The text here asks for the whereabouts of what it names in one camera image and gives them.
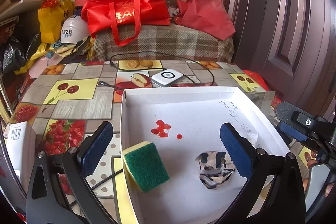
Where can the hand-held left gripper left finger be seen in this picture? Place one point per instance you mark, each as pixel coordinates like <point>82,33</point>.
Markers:
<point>95,151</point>

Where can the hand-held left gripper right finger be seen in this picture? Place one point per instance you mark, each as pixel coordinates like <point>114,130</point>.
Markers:
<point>236,153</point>

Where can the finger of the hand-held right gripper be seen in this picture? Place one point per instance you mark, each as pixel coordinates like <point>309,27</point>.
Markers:
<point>288,112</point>
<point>292,132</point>

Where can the black and white patterned cloth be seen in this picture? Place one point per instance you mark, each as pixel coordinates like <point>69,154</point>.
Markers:
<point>214,170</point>

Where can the green and yellow sponge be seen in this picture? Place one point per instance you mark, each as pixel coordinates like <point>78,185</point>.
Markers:
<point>145,166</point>

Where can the white shallow cardboard box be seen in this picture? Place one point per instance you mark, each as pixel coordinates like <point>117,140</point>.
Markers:
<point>194,113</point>

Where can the white paper packet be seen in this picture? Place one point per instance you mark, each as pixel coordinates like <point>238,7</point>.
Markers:
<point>19,142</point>

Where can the purple panelled door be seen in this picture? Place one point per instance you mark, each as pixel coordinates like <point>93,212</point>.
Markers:
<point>275,16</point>

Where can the small white square device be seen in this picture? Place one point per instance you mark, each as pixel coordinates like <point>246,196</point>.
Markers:
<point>166,77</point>

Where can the yellow printed cloth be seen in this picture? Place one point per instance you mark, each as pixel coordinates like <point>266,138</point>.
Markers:
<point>39,53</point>

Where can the white helmet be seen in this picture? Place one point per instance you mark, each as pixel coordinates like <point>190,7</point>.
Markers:
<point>73,29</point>

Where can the black plastic bag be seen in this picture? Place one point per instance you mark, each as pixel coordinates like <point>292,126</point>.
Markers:
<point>13,56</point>

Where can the plaid fabric cover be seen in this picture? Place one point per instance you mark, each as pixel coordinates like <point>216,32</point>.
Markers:
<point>168,43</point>

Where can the red plastic bag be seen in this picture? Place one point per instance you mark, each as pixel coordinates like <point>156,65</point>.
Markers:
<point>204,11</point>

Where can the yellow shopping bag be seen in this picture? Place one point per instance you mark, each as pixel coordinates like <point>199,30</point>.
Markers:
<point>50,22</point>

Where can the red tote bag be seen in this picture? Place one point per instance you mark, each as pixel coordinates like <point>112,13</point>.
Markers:
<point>131,8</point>

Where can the white shelf board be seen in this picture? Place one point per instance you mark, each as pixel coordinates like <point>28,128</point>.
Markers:
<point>15,7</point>

